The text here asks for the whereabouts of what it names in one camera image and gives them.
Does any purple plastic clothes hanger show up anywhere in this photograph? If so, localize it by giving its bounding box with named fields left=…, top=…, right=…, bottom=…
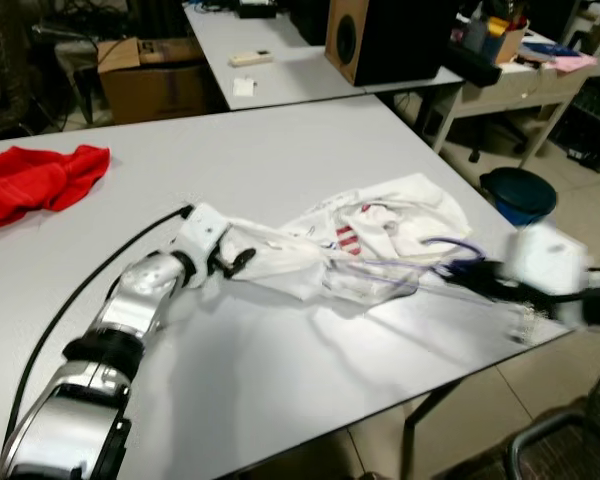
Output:
left=320, top=235, right=486, bottom=301

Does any white printed t-shirt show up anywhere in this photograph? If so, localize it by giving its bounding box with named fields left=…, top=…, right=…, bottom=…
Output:
left=225, top=173, right=476, bottom=306

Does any red printed shirt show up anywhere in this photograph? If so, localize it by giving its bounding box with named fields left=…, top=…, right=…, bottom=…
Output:
left=0, top=145, right=111, bottom=234

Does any blue plastic bin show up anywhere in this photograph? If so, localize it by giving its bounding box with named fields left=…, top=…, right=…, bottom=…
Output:
left=480, top=167, right=558, bottom=228

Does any black mesh office chair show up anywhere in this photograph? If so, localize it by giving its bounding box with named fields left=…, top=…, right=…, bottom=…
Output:
left=505, top=360, right=600, bottom=480

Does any black metal crate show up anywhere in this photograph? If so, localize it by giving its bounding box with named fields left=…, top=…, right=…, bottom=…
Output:
left=550, top=75, right=600, bottom=171

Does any brown cardboard box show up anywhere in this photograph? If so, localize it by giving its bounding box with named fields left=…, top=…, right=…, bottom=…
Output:
left=97, top=38, right=209, bottom=124

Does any beige desk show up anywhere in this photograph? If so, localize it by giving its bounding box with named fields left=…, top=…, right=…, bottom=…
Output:
left=435, top=45, right=600, bottom=166

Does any white remote control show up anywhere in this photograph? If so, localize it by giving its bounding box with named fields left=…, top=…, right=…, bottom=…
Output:
left=230, top=50, right=274, bottom=67

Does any long black speaker bar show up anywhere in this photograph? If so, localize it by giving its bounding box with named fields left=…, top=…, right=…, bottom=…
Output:
left=445, top=42, right=503, bottom=86

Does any pink cloth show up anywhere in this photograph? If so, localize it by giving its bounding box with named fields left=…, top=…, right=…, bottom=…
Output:
left=550, top=53, right=598, bottom=73

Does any blue book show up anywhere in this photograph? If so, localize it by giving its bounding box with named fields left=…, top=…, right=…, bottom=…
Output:
left=525, top=40, right=581, bottom=58

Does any small black box device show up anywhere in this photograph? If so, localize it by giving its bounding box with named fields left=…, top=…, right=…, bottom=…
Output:
left=238, top=0, right=279, bottom=19

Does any black wooden loudspeaker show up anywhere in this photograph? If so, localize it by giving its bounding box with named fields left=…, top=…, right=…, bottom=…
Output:
left=325, top=0, right=466, bottom=86

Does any dark wicker chair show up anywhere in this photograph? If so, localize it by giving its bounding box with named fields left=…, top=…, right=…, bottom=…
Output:
left=0, top=0, right=96, bottom=136

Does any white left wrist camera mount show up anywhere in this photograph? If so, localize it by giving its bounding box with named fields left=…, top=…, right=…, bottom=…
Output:
left=170, top=203, right=231, bottom=266

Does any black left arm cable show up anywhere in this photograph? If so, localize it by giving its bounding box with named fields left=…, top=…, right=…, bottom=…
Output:
left=2, top=205, right=194, bottom=446

